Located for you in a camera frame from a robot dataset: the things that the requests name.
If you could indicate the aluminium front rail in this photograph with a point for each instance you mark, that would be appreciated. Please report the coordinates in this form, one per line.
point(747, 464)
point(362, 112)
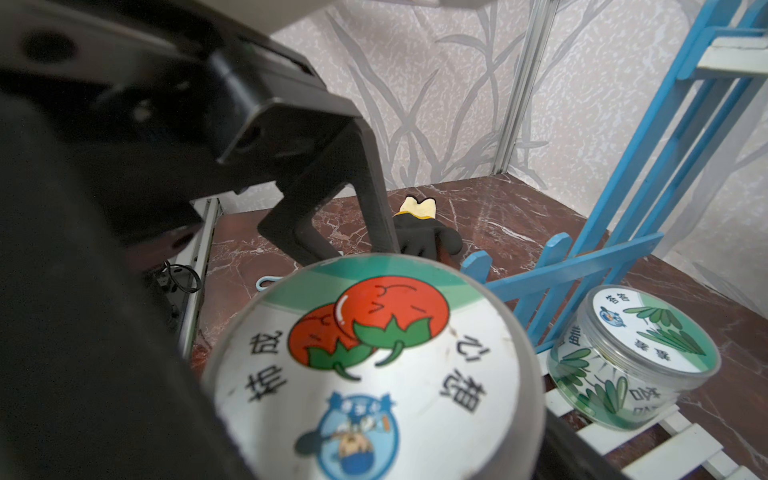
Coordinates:
point(186, 277)

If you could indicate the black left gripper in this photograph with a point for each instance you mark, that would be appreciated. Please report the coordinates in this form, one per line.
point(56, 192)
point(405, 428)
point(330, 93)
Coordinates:
point(165, 102)

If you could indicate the red strawberry label jar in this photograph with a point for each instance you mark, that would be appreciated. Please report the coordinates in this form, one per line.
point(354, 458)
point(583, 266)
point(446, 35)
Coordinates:
point(379, 366)

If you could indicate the blue and white wooden shelf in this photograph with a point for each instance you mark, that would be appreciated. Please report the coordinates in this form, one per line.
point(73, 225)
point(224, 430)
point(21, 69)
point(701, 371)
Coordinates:
point(720, 430)

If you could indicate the black and yellow work glove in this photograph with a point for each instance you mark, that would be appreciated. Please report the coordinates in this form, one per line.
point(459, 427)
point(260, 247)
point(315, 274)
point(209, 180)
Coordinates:
point(420, 233)

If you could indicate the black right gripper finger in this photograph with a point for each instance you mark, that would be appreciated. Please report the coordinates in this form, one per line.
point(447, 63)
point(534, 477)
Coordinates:
point(566, 456)

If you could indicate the green tree label jar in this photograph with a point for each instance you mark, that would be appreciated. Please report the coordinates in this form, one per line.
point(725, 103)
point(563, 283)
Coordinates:
point(625, 356)

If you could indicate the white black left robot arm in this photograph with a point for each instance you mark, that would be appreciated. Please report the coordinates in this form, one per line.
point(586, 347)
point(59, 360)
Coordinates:
point(92, 384)

